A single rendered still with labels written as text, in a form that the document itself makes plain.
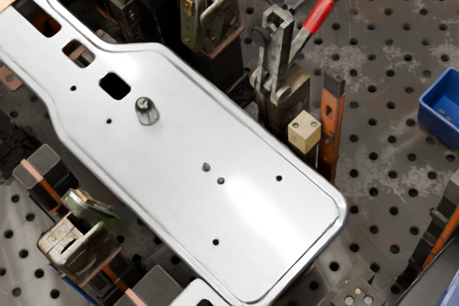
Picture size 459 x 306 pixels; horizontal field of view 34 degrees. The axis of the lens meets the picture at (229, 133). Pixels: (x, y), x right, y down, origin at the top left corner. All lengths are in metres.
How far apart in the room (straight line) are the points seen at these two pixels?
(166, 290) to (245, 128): 0.26
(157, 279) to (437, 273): 0.38
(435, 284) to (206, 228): 0.32
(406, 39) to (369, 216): 0.38
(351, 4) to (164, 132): 0.60
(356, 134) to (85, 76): 0.53
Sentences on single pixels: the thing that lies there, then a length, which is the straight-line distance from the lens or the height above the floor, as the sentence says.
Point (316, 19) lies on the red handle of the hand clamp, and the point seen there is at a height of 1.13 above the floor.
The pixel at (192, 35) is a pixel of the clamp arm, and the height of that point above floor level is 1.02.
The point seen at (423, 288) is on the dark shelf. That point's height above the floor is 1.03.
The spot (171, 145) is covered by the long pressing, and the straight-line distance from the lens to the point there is 1.13.
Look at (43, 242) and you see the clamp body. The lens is 1.07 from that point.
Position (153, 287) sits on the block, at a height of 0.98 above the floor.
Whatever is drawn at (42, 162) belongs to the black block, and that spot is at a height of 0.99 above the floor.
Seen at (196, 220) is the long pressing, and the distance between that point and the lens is 1.08.
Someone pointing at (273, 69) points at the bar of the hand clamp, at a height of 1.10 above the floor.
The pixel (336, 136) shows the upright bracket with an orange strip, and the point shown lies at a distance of 1.08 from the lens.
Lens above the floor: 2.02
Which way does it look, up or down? 65 degrees down
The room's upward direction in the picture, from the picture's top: 11 degrees counter-clockwise
